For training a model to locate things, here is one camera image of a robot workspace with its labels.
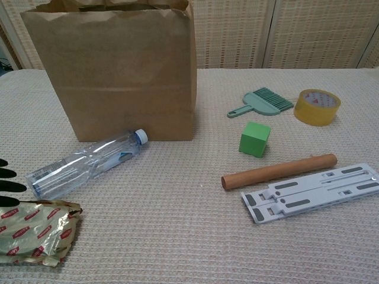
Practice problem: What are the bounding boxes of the yellow packing tape roll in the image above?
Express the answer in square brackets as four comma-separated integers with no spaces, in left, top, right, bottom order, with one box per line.
[293,88,342,127]

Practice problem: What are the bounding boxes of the brown paper bag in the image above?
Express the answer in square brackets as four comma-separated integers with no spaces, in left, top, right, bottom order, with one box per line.
[20,0,198,143]

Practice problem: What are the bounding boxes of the wooden rolling pin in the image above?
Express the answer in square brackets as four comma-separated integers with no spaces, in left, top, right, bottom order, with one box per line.
[221,153,338,191]

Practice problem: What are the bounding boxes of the white folding laptop stand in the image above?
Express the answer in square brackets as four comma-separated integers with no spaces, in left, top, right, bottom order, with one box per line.
[240,163,379,226]

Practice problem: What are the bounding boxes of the teal mini hand brush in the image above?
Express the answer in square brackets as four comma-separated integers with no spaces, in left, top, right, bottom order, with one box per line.
[226,86,294,119]

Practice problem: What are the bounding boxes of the clear plastic water bottle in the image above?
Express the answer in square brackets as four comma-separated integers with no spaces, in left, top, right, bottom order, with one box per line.
[25,128,149,199]

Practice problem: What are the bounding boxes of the beige woven tablecloth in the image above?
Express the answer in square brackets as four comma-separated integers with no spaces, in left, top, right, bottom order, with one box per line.
[0,67,379,284]

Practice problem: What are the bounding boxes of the silver foil snack packet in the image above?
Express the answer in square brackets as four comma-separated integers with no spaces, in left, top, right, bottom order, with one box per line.
[0,199,83,269]

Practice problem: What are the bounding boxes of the green foam cube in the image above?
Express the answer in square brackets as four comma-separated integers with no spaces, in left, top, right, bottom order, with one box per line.
[238,121,272,157]

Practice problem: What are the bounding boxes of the woven folding screen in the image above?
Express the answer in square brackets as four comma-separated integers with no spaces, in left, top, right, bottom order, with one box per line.
[0,0,379,70]

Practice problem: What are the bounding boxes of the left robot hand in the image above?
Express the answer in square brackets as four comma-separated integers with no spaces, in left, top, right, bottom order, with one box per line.
[0,158,28,209]

